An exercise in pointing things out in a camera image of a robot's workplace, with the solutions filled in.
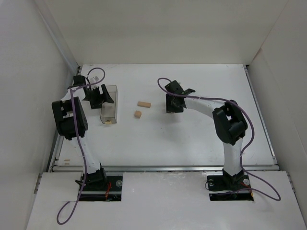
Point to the wood cube block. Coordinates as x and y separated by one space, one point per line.
138 114

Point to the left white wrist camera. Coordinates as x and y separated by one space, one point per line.
94 81

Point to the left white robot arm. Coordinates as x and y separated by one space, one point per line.
72 124

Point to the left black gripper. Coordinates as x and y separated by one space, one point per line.
96 97

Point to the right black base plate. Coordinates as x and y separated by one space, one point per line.
219 190

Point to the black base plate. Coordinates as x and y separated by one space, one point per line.
109 191
219 190

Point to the clear plastic box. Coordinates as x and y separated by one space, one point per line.
109 111

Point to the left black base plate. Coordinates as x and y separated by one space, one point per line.
109 191

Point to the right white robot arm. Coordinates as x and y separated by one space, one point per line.
229 122

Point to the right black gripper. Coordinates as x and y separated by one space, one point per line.
174 103

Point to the white front cover board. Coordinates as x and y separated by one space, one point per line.
162 201

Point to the long rectangular wood block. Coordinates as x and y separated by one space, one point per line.
144 104

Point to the aluminium front rail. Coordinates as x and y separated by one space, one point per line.
163 169

